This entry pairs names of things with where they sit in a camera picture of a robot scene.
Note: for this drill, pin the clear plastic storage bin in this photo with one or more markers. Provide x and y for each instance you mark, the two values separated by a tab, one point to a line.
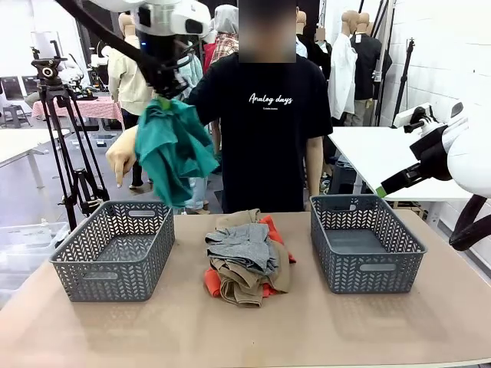
27	245

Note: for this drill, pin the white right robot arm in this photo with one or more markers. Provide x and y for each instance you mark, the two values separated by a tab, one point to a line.
472	161

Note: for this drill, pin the small white table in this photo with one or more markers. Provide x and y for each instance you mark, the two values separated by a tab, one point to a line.
19	143

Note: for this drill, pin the gray floor crate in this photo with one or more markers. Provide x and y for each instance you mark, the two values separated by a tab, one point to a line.
103	140

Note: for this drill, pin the black backdrop stand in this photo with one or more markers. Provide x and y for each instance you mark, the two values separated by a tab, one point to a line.
385	57

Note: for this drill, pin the person's right hand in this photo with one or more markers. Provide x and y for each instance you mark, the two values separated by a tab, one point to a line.
122	157

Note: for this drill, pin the mannequin in black shirt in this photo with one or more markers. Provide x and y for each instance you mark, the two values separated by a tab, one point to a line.
366	69

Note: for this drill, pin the person's right forearm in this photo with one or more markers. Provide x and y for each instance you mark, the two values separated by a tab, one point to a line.
129	134

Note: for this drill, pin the gray garment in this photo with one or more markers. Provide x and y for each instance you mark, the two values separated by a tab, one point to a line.
241	245

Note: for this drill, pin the person in black T-shirt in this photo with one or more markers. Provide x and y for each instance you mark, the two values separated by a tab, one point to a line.
268	145

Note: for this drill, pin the mannequin in cream shirt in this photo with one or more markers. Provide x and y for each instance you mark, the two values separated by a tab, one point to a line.
122	84

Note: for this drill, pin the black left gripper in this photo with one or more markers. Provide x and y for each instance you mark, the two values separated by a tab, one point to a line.
159	57

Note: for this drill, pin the large white table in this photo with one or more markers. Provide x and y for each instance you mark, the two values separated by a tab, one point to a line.
379	161

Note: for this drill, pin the figure in dark jacket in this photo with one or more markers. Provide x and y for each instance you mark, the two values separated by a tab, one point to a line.
320	57

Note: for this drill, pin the table with pink cloth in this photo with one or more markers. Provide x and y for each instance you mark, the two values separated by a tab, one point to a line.
96	109

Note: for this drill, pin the gray stool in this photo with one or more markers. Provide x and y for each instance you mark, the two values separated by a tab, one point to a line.
13	115

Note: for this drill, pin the person's left forearm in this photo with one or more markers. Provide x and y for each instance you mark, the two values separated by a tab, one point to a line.
314	180

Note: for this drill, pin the black camera tripod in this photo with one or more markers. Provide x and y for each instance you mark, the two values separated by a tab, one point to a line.
50	73

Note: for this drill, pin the teal garment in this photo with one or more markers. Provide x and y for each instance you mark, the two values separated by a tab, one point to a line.
169	153

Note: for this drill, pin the gray plastic mesh basket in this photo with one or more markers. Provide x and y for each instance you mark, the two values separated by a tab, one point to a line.
115	283
368	283

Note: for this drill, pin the beige garment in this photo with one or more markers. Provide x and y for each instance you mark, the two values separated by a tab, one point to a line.
241	293

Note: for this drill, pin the mannequin in light blue fleece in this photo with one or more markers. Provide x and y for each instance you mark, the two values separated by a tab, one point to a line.
193	69

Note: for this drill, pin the mannequin in white coat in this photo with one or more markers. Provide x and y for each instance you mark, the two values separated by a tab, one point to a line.
341	76

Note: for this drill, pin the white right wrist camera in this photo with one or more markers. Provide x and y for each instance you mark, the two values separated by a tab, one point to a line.
406	117

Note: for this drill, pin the mannequin in plaid shirt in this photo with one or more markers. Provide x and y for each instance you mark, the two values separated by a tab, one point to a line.
226	38

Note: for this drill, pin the black monitor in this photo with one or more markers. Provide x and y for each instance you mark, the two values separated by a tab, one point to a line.
28	83
9	89

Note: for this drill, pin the orange garment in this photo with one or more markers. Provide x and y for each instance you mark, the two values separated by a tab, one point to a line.
274	230

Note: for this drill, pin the mannequin in pale blue shirt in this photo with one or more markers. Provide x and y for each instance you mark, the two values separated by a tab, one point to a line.
301	46

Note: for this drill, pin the black light stand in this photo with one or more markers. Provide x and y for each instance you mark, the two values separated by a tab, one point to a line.
403	84

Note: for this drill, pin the dark storage crate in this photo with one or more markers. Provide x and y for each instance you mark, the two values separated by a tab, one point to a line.
345	176

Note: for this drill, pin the black green device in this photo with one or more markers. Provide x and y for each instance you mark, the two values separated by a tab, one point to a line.
86	94

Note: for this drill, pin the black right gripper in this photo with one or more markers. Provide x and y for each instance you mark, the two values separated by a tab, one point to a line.
433	153

